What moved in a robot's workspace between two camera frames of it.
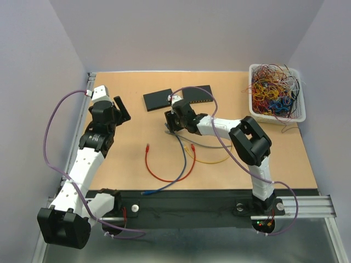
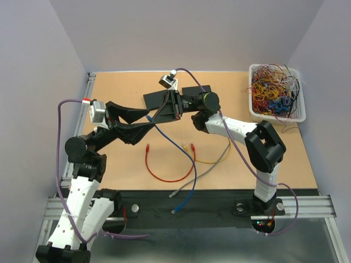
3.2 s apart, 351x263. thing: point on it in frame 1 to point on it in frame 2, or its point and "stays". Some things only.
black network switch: (194, 95) stays
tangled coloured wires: (275, 90) stays
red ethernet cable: (147, 150) stays
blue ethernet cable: (150, 193) to (175, 210)
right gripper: (170, 116) to (171, 109)
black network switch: (157, 100) stays
